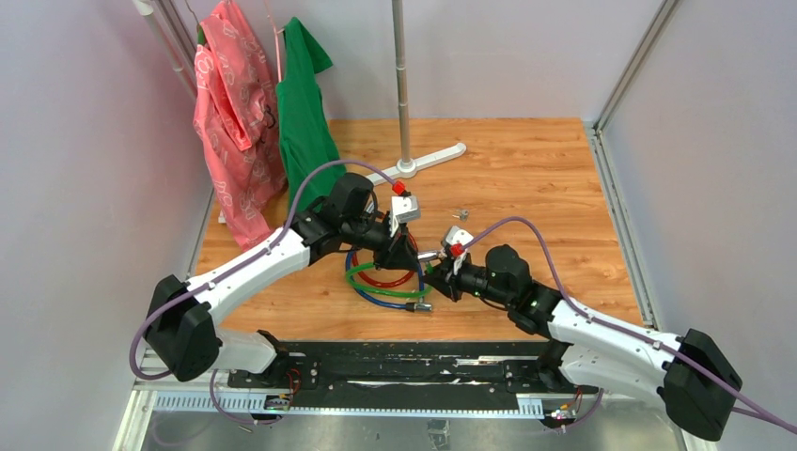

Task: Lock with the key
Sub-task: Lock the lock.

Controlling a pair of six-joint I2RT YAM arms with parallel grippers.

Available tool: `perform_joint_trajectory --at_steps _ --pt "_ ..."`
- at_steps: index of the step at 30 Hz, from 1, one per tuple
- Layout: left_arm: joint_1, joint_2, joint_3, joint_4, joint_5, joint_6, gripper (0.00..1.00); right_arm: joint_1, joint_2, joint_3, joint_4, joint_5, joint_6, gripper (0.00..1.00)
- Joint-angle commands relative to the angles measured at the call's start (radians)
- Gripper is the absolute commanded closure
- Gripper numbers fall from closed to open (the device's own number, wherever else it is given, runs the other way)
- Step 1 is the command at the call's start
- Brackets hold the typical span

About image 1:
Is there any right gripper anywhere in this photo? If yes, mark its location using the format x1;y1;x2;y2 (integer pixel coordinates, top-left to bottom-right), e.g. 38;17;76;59
420;252;514;307

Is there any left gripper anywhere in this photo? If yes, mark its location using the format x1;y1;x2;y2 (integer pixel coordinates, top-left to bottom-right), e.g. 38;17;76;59
344;217;420;272

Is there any green cable lock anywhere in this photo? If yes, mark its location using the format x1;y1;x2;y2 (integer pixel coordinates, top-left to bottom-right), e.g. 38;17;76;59
344;251;432;299

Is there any blue cable lock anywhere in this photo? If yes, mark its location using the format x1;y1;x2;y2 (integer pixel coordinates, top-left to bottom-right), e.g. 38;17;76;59
350;254;432;313

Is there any red cable lock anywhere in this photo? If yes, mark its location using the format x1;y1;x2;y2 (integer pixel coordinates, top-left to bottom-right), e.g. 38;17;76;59
351;233;419;290

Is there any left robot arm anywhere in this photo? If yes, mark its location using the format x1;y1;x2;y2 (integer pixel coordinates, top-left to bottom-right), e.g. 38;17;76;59
135;173;420;388

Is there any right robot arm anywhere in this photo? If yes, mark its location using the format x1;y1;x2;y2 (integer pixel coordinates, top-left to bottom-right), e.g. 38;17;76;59
424;245;742;442

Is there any white clothes rack stand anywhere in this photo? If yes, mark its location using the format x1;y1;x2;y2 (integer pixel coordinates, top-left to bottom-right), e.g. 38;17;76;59
383;0;467;179

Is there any green t-shirt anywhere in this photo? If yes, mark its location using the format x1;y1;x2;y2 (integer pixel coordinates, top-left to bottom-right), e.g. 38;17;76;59
276;17;346;211

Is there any pink patterned garment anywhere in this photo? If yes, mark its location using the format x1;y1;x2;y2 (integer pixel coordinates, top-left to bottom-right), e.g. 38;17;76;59
194;1;287;251

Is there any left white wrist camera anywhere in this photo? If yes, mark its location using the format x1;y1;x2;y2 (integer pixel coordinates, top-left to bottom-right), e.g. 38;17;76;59
389;180;421;237

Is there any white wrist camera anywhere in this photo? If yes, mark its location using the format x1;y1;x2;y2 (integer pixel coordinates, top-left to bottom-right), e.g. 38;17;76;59
442;225;474;275
389;180;421;237

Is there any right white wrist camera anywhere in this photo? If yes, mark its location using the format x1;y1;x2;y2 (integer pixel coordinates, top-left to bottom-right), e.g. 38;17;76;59
442;225;474;275

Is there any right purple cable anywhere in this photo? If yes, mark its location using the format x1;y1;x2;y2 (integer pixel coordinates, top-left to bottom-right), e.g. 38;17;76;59
449;216;797;436

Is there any purple cable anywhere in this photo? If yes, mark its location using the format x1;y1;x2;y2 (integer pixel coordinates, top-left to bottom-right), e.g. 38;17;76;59
449;216;797;436
128;159;409;428

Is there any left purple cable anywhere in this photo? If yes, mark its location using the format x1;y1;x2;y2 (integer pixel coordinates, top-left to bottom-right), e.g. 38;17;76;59
128;159;409;428

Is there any aluminium frame rail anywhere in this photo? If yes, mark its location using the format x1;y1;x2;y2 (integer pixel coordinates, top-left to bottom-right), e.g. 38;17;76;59
114;342;711;450

